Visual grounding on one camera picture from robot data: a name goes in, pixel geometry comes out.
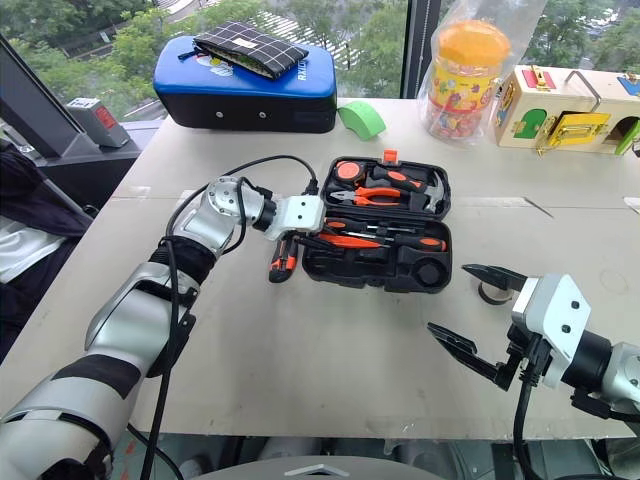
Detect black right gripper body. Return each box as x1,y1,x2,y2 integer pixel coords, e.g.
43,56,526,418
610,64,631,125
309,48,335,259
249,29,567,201
497,324,551,392

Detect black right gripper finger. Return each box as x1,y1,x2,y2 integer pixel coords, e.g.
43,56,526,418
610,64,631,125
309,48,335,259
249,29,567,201
427,323,501,384
462,264,527,292

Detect black plastic tool case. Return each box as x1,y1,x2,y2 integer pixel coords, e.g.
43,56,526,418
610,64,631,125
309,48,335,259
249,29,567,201
298,148,455,294

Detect blue black padded case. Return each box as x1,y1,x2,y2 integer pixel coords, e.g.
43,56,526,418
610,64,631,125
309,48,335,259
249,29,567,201
152,33,338,135

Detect black tape roll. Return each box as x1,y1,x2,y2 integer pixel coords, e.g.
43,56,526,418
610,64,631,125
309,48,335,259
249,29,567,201
475,281,517,305

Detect orange utility knife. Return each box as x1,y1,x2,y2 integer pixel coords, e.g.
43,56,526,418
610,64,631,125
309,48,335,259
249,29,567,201
315,230,394,251

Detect thin black precision screwdriver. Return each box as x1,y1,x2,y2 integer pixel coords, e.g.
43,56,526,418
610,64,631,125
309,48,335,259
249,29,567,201
324,217,416,237

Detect black orange screwdriver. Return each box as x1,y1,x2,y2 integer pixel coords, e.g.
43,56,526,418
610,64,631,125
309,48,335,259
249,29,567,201
369,232,448,254

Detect orange black tape measure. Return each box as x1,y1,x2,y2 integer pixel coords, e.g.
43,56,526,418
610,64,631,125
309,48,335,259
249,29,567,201
333,160,368,184

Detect black orange claw hammer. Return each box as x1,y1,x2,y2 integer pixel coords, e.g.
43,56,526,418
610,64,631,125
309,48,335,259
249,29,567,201
369,164,448,215

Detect green foam block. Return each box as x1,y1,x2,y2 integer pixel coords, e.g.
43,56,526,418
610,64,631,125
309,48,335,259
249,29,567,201
337,99,388,141

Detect clear plastic bag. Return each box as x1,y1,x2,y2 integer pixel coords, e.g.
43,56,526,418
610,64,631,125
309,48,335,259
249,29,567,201
418,0,547,147

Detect wooden latch lock box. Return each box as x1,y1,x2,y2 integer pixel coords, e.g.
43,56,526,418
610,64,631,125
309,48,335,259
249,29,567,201
493,64,640,158

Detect grey robot torso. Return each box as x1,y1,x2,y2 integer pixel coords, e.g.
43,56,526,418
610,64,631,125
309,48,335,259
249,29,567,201
187,453,454,480

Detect yellow lid candy jar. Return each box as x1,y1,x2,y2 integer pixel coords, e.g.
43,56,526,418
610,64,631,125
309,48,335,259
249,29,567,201
428,22,512,141

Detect black white checked pouch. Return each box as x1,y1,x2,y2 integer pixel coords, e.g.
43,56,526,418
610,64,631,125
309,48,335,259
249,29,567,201
192,19,312,81

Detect grey box red label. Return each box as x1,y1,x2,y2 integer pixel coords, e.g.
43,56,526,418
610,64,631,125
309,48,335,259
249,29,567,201
65,97,133,149

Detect person in dark clothes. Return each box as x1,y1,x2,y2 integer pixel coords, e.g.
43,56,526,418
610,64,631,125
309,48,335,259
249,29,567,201
0,142,95,364

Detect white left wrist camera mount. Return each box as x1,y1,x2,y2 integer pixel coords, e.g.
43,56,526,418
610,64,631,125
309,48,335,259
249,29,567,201
268,194,327,242

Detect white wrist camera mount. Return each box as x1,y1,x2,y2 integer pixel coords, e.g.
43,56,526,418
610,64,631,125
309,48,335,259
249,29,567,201
510,272,593,390
268,194,327,242

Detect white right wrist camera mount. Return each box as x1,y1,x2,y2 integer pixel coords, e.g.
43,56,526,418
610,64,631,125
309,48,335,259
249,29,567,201
510,272,593,390

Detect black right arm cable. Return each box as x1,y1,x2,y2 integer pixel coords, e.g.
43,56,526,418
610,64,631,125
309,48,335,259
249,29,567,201
511,335,551,480

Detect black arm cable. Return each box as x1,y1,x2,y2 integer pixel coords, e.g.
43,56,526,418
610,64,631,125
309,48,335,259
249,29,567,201
511,335,551,480
139,155,320,480

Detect orange handled pliers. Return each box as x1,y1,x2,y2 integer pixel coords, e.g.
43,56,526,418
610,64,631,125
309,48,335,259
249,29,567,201
328,185,403,208

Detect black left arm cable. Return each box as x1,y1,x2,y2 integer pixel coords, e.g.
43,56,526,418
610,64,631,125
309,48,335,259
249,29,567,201
139,155,320,480

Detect black window frame post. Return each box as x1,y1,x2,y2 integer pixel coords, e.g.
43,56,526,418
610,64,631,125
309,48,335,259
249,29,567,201
399,0,442,100

